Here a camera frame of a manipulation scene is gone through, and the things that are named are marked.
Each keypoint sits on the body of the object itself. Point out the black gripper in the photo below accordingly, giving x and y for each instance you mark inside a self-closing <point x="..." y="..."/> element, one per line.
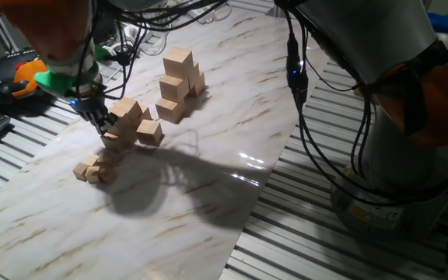
<point x="88" y="109"/>

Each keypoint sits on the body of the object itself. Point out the white power adapter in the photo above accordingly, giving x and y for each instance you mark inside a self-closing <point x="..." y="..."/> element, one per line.
<point x="134" y="32"/>

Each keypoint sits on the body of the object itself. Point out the green wrist mount flange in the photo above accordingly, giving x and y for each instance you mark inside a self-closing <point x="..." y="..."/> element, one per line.
<point x="54" y="82"/>

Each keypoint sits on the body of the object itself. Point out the silver orange robot arm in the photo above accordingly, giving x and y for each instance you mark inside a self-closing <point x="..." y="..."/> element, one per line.
<point x="383" y="31"/>

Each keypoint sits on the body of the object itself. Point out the marble pattern mat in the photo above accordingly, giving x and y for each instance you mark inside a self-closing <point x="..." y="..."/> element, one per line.
<point x="169" y="249"/>

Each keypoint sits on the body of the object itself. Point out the orange black teach pendant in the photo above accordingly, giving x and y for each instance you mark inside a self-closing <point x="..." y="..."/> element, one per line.
<point x="25" y="79"/>

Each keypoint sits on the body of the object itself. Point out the small wooden cube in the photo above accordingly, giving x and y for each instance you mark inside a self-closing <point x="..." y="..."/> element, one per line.
<point x="108" y="176"/>
<point x="80" y="172"/>
<point x="106" y="159"/>
<point x="90" y="160"/>
<point x="93" y="175"/>

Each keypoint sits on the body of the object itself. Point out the large wooden cube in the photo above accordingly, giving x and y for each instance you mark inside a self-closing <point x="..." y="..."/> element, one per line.
<point x="200" y="85"/>
<point x="167" y="113"/>
<point x="177" y="62"/>
<point x="172" y="89"/>
<point x="194" y="75"/>

